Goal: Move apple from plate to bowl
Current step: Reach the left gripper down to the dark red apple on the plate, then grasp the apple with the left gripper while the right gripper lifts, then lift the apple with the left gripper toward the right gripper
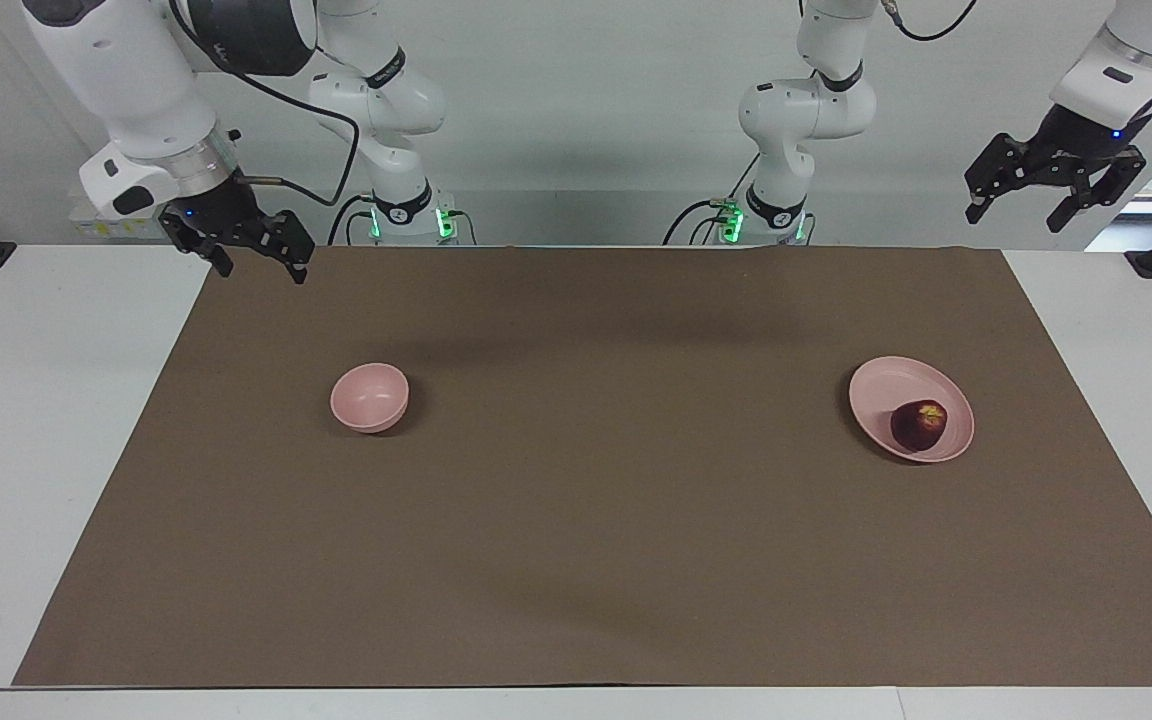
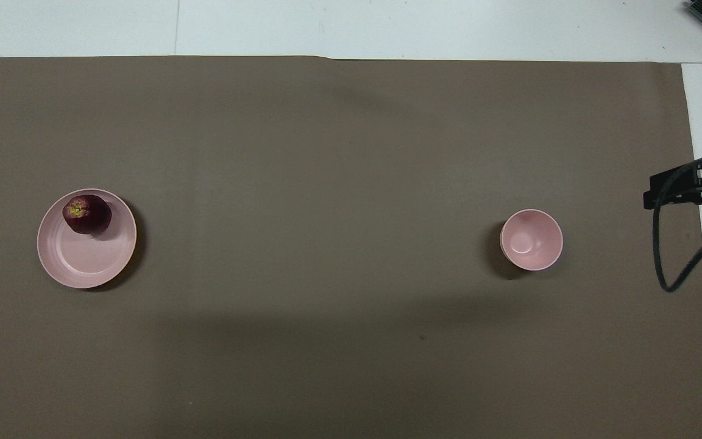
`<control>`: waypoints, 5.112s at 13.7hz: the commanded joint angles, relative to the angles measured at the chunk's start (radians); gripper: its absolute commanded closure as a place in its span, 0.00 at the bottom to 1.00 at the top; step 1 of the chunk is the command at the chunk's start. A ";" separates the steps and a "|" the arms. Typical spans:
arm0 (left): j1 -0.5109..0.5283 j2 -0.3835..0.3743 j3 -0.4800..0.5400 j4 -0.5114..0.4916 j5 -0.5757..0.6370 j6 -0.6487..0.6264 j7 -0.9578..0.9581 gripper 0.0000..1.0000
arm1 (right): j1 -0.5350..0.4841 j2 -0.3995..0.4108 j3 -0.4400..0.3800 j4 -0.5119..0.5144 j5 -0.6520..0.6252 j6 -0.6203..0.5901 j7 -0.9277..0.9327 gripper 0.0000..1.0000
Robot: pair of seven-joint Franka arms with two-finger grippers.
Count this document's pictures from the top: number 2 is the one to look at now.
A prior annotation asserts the brown table mat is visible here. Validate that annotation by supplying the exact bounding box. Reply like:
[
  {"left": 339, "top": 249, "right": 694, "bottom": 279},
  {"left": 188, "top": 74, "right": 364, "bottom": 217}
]
[{"left": 0, "top": 56, "right": 702, "bottom": 439}]

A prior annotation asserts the pink plate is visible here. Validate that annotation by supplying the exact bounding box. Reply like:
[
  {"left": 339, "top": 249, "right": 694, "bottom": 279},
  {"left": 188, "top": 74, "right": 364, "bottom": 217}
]
[{"left": 37, "top": 188, "right": 137, "bottom": 289}]

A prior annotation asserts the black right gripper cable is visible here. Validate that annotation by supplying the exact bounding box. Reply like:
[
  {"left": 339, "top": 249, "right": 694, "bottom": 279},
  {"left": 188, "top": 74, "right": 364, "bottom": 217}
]
[{"left": 651, "top": 151, "right": 702, "bottom": 292}]

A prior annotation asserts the dark red apple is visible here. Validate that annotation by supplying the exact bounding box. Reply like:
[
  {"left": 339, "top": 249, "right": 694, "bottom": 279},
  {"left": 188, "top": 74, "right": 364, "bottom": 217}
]
[{"left": 62, "top": 194, "right": 112, "bottom": 235}]

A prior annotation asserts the pink bowl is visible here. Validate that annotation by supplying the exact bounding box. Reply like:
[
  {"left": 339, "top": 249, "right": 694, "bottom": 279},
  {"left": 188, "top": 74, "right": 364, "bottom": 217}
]
[{"left": 500, "top": 209, "right": 564, "bottom": 271}]

